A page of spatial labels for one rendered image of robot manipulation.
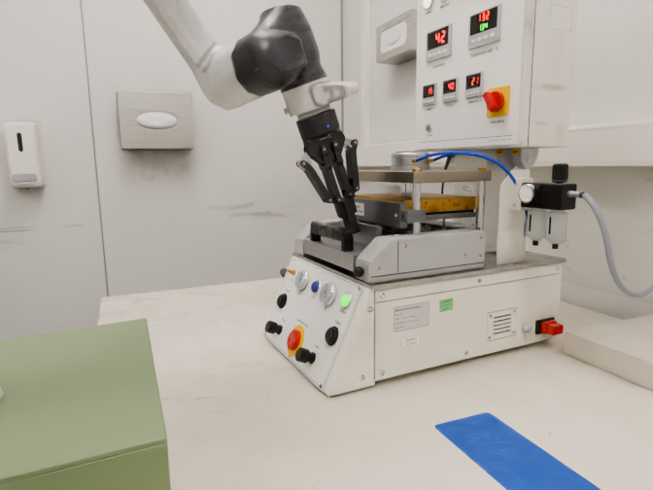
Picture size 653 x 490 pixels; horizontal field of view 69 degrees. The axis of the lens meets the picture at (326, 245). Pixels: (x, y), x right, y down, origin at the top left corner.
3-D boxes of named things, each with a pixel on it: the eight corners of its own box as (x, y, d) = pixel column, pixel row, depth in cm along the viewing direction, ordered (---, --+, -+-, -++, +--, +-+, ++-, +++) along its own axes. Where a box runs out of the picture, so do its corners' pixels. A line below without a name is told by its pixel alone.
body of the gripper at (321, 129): (325, 108, 92) (339, 154, 95) (287, 122, 89) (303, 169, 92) (343, 103, 85) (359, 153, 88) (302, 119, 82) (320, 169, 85)
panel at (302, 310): (264, 334, 105) (295, 256, 106) (323, 392, 79) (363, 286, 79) (257, 332, 104) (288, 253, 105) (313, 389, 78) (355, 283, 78)
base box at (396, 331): (449, 301, 130) (451, 239, 127) (572, 348, 97) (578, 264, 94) (261, 333, 107) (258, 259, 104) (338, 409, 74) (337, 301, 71)
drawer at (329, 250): (416, 244, 115) (416, 212, 114) (482, 260, 95) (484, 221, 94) (303, 256, 102) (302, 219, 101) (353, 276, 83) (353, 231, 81)
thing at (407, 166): (428, 206, 118) (429, 153, 116) (530, 218, 90) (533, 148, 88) (341, 211, 108) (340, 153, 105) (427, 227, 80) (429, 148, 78)
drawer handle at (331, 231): (318, 239, 99) (318, 221, 99) (354, 251, 86) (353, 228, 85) (309, 240, 99) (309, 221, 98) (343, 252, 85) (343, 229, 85)
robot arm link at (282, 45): (234, 108, 79) (276, 92, 72) (203, 25, 75) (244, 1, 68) (301, 86, 92) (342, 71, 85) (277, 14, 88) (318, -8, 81)
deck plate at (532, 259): (451, 239, 128) (451, 235, 128) (566, 262, 97) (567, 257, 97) (292, 255, 108) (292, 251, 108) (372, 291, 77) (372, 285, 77)
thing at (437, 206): (413, 208, 112) (414, 167, 111) (481, 217, 93) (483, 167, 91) (349, 213, 105) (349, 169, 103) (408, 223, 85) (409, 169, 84)
